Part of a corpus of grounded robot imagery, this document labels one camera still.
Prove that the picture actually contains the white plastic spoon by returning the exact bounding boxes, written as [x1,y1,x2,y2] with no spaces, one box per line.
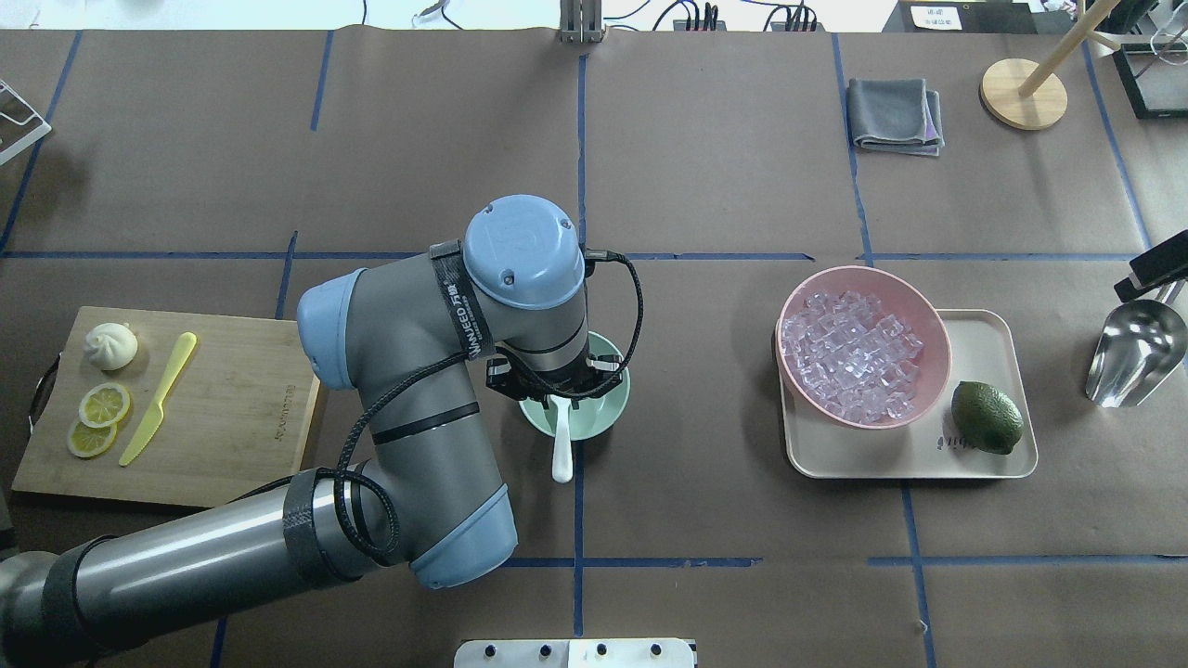
[548,393,574,483]

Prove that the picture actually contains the wooden mug tree stand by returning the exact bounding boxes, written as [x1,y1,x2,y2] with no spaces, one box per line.
[977,1,1121,131]

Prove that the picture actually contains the beige tray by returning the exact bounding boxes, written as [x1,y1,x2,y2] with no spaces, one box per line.
[781,309,1040,481]

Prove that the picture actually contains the grey folded cloth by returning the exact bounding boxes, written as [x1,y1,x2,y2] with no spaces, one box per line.
[846,78,944,157]

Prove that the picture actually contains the wooden cutting board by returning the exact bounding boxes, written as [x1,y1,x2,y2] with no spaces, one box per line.
[12,307,321,508]

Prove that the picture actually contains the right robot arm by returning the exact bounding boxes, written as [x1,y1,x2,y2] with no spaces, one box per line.
[1113,229,1188,303]

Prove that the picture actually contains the pile of ice cubes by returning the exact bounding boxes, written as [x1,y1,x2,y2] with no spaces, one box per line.
[778,290,923,424]

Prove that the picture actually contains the metal cutting board handle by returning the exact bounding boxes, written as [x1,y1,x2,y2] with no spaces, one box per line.
[27,352,62,437]

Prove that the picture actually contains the black framed tray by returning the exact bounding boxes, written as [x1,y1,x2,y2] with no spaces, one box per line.
[1111,44,1187,120]

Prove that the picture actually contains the pink bowl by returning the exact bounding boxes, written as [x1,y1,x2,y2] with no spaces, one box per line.
[775,265,953,429]

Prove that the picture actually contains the lower lemon slice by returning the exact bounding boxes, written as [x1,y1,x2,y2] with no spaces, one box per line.
[65,421,118,459]

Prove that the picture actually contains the mint green bowl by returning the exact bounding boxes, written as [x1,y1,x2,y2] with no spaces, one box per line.
[519,368,631,443]

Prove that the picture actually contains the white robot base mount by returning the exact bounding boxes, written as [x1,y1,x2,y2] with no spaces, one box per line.
[453,637,699,667]

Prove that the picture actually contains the yellow plastic knife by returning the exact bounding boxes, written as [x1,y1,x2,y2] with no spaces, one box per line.
[118,330,200,467]

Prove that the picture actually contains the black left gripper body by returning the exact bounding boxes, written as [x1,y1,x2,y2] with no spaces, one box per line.
[486,348,625,405]

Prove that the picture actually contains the metal ice scoop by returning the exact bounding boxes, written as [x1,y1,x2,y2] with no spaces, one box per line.
[1085,281,1187,407]

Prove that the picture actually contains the green lime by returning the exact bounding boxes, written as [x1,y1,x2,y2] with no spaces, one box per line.
[950,380,1024,456]

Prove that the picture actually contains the upper lemon slice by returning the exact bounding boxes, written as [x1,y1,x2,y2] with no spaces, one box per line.
[77,383,132,429]

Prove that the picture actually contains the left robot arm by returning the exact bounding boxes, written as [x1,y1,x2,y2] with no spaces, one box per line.
[4,195,628,667]

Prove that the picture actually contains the lemon slice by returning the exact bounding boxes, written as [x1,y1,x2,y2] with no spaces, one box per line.
[65,421,118,459]
[77,383,132,429]

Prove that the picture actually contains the white steamed bun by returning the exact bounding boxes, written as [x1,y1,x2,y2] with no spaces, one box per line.
[84,322,139,371]

